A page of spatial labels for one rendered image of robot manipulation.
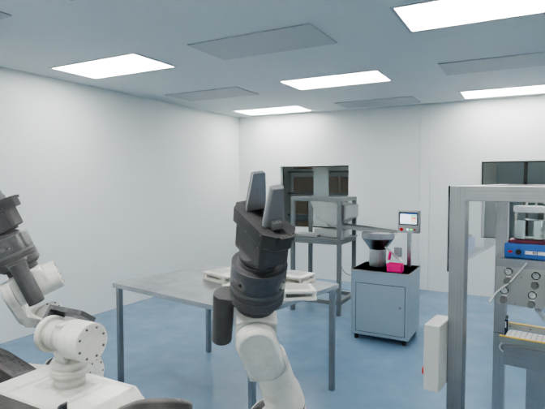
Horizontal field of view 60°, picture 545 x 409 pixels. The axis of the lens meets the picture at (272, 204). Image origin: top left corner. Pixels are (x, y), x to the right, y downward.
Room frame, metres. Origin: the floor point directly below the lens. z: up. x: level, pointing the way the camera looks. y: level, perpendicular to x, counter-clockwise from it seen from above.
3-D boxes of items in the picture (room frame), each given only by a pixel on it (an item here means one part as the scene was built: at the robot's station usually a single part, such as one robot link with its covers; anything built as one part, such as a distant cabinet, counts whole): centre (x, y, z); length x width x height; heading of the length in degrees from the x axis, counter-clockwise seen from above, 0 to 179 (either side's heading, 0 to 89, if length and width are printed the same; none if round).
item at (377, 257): (5.24, -1.24, 0.95); 0.49 x 0.36 x 0.38; 61
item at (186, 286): (3.82, 0.39, 0.86); 1.50 x 1.10 x 0.04; 53
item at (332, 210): (6.00, -0.84, 0.75); 1.43 x 1.06 x 1.50; 61
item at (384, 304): (5.17, -1.25, 0.38); 0.63 x 0.57 x 0.76; 61
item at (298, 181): (8.35, -0.76, 1.43); 1.32 x 0.01 x 1.11; 61
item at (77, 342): (0.80, 0.34, 1.44); 0.10 x 0.07 x 0.09; 61
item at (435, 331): (1.87, -0.66, 1.03); 0.17 x 0.06 x 0.26; 145
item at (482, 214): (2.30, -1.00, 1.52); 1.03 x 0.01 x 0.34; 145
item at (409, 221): (5.19, -1.51, 1.07); 0.23 x 0.10 x 0.62; 61
